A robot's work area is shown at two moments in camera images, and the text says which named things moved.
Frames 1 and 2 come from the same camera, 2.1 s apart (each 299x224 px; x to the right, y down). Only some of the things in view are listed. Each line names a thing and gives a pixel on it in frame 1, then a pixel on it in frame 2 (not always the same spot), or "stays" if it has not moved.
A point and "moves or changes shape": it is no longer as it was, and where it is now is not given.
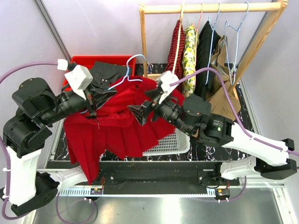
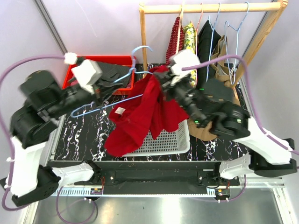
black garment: [207, 41] stays
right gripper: [140, 112] → [165, 78]
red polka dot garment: [181, 51] stays
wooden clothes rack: [276, 7] stays
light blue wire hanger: [125, 77] → [132, 71]
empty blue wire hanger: [238, 30] stays
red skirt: [115, 129] moves or changes shape
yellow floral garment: [190, 51] stays
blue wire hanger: [213, 27] stays
